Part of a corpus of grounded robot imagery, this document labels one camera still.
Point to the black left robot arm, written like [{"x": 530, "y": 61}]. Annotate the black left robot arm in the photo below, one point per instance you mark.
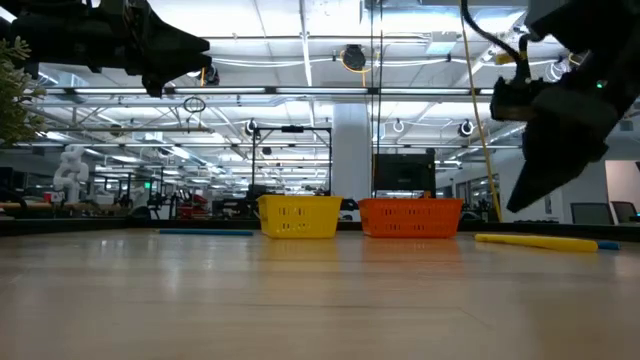
[{"x": 45, "y": 35}]

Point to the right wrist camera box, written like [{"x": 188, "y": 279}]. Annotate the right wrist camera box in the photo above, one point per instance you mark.
[{"x": 510, "y": 102}]

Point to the black aluminium rig frame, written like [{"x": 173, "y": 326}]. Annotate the black aluminium rig frame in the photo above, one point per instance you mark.
[{"x": 100, "y": 226}]

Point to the red equipment cart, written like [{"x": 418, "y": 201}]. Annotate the red equipment cart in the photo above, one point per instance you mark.
[{"x": 192, "y": 210}]

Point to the yellow pen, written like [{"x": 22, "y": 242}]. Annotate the yellow pen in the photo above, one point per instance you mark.
[{"x": 540, "y": 242}]

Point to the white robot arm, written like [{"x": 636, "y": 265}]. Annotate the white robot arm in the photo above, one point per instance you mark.
[{"x": 70, "y": 175}]

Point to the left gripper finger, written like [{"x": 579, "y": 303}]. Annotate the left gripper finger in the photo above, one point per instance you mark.
[
  {"x": 175, "y": 65},
  {"x": 172, "y": 40}
]

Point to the white building column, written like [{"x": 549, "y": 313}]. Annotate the white building column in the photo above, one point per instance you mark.
[{"x": 352, "y": 150}]

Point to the black monitor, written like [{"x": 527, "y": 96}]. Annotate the black monitor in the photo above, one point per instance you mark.
[{"x": 405, "y": 172}]

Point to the potted green plant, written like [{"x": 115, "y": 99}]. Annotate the potted green plant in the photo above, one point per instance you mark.
[{"x": 15, "y": 100}]

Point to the ceiling light bar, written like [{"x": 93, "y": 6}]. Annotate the ceiling light bar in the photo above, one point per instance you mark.
[{"x": 225, "y": 90}]

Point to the orange plastic basket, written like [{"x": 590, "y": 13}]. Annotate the orange plastic basket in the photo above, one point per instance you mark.
[{"x": 440, "y": 220}]

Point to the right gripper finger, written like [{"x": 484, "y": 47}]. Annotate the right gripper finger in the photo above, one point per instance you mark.
[{"x": 555, "y": 160}]

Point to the black frame rack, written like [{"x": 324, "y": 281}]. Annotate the black frame rack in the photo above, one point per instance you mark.
[{"x": 292, "y": 129}]

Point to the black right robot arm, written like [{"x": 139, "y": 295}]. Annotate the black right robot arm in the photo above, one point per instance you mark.
[{"x": 590, "y": 20}]

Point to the yellow plastic basket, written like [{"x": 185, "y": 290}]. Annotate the yellow plastic basket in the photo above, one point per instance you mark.
[{"x": 325, "y": 215}]

